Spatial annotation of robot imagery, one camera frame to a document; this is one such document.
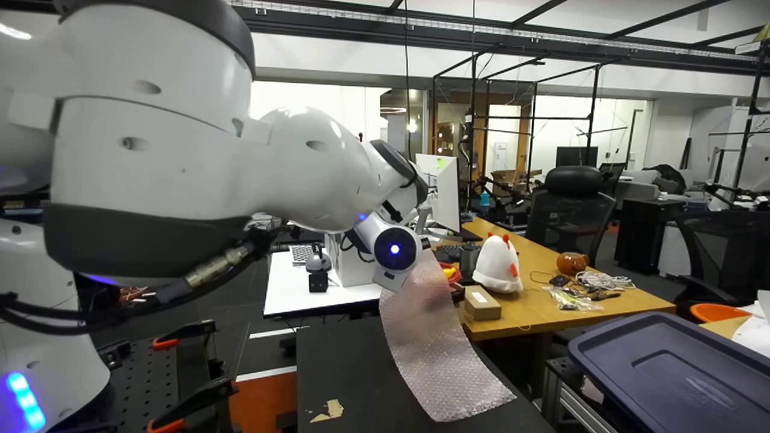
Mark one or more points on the clear bubble wrap sheet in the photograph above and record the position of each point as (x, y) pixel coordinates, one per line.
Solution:
(442, 351)

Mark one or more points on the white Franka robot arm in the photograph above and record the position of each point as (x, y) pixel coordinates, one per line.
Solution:
(160, 159)

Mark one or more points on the white computer monitor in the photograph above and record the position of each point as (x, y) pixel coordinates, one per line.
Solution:
(443, 193)

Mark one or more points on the large white box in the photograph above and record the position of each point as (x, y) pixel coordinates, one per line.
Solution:
(349, 268)

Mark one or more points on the red patterned bowl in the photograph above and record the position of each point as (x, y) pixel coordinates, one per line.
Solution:
(454, 275)

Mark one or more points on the black cup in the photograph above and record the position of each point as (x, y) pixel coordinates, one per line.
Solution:
(471, 257)

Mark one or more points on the hanging light bulb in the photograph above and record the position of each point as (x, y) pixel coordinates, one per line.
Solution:
(412, 125)

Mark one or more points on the white table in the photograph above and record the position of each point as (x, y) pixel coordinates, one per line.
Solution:
(290, 291)

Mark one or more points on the tan black small box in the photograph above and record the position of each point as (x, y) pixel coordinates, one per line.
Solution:
(483, 304)

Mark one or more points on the wooden desk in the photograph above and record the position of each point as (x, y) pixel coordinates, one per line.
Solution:
(538, 308)

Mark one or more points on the black office chair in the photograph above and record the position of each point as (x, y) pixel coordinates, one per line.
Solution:
(569, 208)

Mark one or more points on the brown bowl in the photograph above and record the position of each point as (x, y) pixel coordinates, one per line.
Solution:
(572, 262)

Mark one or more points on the tan cardboard scrap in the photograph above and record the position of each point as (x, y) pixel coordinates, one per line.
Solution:
(330, 409)

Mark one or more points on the black computer monitor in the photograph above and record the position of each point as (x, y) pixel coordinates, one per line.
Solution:
(575, 155)

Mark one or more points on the pile of snack packets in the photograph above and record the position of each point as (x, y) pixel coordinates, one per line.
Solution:
(588, 287)

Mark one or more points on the black orange clamp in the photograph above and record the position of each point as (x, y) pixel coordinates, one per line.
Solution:
(193, 404)
(187, 331)

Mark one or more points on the black metal cart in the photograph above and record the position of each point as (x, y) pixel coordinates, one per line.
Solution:
(574, 397)

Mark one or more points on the dark blue storage bin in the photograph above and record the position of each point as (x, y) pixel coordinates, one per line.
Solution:
(674, 373)

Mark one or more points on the orange bowl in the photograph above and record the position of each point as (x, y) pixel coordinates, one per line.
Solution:
(715, 311)

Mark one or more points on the white paper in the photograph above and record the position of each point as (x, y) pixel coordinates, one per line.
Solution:
(755, 328)

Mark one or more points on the black overhead metal frame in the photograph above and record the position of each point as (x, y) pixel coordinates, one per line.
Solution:
(562, 49)

